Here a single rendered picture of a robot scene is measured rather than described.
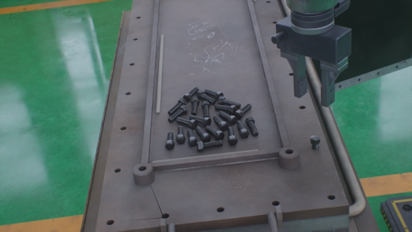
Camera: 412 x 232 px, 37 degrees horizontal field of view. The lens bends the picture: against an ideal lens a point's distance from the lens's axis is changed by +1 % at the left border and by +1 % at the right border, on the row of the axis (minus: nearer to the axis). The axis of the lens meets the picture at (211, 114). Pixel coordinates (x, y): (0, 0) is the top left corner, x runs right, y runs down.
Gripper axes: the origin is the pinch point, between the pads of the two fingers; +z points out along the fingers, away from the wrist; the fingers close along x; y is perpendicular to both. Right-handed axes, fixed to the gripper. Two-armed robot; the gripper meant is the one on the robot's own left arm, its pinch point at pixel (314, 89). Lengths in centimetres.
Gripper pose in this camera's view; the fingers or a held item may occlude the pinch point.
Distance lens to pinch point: 118.0
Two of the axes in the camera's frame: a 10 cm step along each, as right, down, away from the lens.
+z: 1.1, 8.4, 5.4
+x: 7.3, 3.0, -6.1
